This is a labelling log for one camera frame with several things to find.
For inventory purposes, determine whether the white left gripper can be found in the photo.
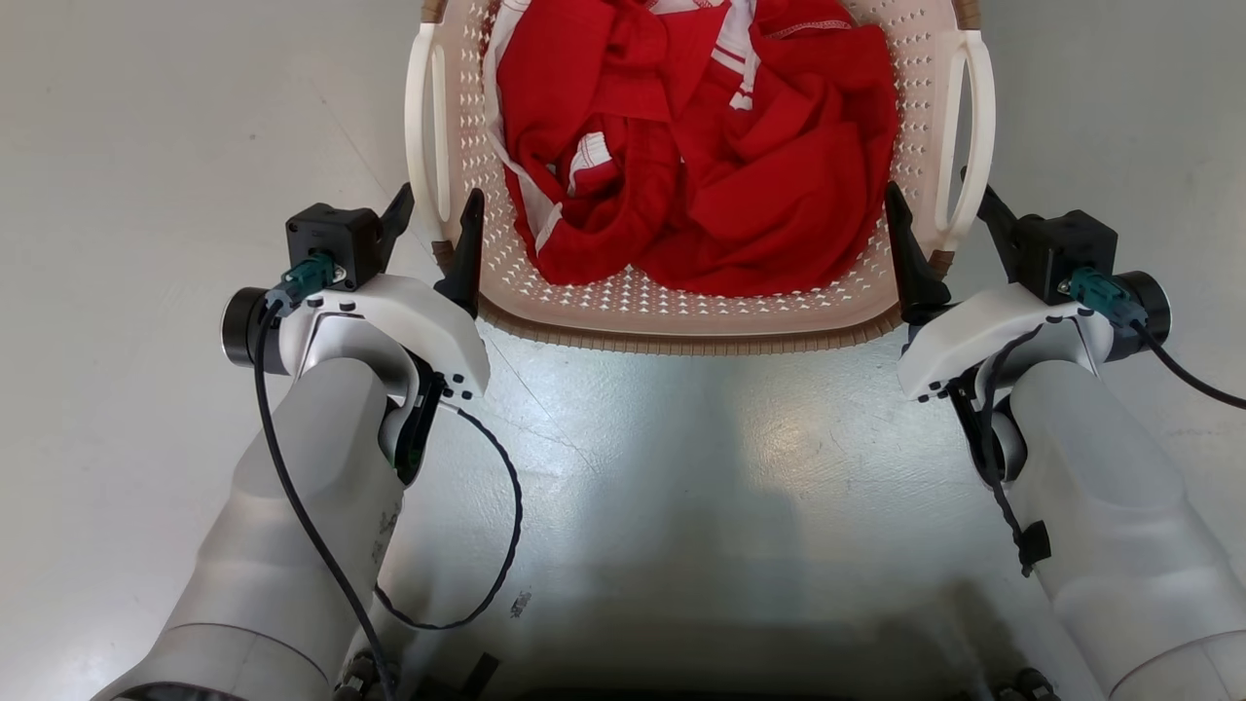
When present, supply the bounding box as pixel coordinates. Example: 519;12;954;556
222;183;491;400

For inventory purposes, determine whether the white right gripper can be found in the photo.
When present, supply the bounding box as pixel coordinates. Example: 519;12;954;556
884;181;1172;402

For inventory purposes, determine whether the beige perforated plastic laundry basket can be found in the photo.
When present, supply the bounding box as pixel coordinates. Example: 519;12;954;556
404;0;997;356

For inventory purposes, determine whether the red garment with white stripes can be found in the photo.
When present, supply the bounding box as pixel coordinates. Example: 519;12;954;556
484;0;900;298

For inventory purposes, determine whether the black cable with green plug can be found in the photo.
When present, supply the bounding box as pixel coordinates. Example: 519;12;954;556
253;251;397;701
1059;268;1246;411

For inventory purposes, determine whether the thin black twisted cable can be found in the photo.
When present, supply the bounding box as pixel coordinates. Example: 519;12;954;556
374;401;525;632
976;326;1053;578

